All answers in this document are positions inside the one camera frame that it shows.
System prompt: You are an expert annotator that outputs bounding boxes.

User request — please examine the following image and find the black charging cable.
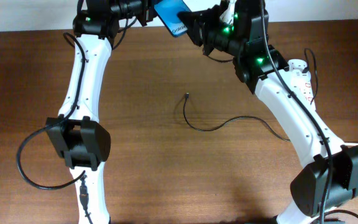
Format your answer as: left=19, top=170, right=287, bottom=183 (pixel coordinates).
left=183, top=48, right=319, bottom=142

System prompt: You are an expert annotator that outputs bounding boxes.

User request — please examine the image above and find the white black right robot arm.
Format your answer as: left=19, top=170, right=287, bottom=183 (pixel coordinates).
left=178, top=1, right=358, bottom=223

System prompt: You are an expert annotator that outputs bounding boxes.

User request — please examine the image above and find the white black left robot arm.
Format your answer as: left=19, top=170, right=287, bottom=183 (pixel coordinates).
left=46, top=0, right=158, bottom=223

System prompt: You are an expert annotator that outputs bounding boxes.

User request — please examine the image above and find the white power strip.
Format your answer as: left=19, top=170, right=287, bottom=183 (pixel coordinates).
left=288, top=59, right=316, bottom=110

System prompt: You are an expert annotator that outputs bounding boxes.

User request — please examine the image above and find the blue Galaxy smartphone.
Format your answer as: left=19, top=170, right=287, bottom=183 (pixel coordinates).
left=154, top=0, right=190, bottom=37

